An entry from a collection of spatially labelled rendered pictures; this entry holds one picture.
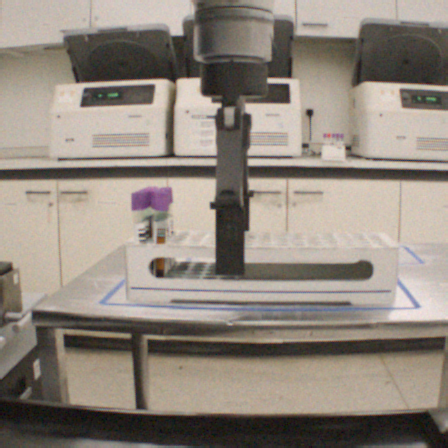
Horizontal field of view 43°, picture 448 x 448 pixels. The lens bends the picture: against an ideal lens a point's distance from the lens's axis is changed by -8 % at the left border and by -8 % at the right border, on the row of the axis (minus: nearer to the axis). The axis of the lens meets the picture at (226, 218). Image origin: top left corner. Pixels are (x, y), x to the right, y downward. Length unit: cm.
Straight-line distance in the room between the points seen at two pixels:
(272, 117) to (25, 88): 153
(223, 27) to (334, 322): 32
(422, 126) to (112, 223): 145
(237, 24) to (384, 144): 206
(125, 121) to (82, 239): 56
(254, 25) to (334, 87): 263
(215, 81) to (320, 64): 264
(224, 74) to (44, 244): 223
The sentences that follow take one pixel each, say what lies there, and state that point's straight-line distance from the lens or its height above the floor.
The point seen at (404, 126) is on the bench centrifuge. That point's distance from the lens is 268.
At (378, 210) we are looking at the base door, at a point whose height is 68.
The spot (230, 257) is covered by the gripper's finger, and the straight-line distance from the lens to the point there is 62.
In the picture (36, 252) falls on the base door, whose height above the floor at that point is 48.
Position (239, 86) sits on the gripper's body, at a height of 105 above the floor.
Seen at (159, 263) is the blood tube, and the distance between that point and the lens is 65.
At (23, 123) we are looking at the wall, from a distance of 348.
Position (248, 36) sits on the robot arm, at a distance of 64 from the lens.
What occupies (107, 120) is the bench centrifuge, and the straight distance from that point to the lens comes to 268.
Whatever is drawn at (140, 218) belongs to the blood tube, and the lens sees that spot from 65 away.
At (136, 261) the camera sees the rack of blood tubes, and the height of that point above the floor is 86.
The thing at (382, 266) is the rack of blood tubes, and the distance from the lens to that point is 64.
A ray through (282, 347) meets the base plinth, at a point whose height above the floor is 4.
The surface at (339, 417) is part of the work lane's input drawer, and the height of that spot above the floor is 82.
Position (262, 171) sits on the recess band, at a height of 84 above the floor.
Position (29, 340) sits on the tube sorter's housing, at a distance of 96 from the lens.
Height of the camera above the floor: 99
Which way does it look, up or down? 8 degrees down
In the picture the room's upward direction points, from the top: straight up
